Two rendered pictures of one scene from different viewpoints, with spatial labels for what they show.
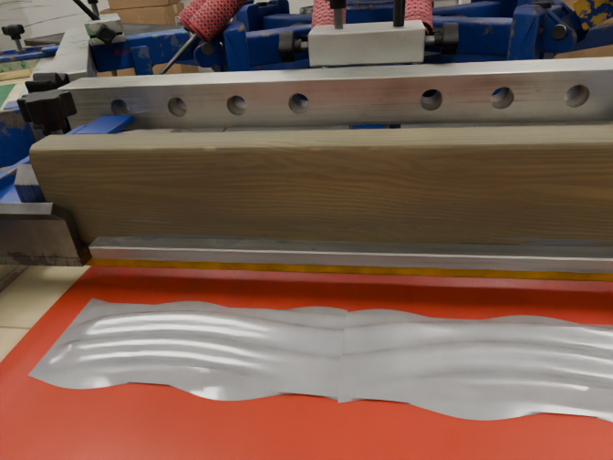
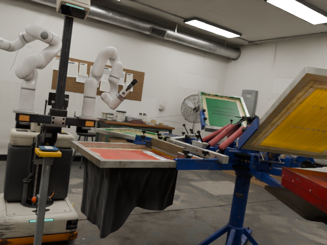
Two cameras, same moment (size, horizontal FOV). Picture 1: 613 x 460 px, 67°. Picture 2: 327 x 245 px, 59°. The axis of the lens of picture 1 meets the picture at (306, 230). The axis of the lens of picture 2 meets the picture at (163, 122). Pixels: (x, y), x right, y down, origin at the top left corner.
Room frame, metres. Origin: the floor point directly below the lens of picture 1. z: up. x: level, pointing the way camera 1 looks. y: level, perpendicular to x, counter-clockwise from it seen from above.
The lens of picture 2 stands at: (-1.20, -1.47, 1.32)
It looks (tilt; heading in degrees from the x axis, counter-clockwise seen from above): 4 degrees down; 46
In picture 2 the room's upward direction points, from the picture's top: 8 degrees clockwise
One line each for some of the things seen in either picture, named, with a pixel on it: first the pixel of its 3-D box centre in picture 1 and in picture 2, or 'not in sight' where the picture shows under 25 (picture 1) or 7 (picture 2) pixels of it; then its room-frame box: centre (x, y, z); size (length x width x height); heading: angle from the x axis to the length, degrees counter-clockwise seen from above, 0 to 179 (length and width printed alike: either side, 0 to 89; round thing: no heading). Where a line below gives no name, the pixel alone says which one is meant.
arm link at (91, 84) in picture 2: not in sight; (90, 87); (-0.04, 0.60, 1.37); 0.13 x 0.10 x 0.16; 57
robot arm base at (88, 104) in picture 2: not in sight; (87, 107); (-0.04, 0.60, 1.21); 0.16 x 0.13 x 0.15; 76
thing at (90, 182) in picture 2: not in sight; (94, 189); (-0.23, 0.06, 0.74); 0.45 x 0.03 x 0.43; 79
